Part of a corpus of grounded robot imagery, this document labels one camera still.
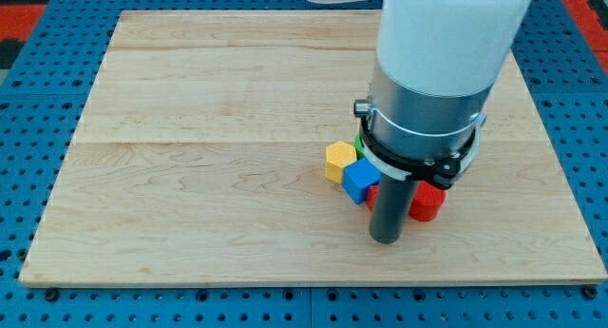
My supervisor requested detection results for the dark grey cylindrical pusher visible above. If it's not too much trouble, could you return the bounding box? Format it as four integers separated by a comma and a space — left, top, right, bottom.
369, 175, 419, 244

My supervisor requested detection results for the black mounting ring flange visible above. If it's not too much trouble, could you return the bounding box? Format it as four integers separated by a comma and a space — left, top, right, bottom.
353, 99, 486, 190

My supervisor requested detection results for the red star block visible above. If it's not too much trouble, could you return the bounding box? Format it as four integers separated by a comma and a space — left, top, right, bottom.
366, 184, 379, 211

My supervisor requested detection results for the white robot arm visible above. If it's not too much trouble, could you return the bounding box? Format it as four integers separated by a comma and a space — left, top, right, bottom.
307, 0, 531, 244

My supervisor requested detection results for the wooden board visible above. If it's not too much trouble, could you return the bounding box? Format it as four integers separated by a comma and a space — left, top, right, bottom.
19, 10, 607, 288

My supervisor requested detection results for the red cylinder block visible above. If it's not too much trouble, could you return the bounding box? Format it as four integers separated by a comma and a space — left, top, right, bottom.
408, 182, 447, 222

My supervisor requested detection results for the blue cube block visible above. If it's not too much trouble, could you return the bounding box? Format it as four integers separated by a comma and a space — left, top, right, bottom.
342, 158, 381, 204

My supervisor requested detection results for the green block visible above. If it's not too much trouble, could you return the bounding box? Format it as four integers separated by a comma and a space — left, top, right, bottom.
353, 135, 365, 160

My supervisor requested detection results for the yellow hexagon block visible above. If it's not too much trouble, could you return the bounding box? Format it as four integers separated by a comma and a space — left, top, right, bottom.
325, 141, 357, 183

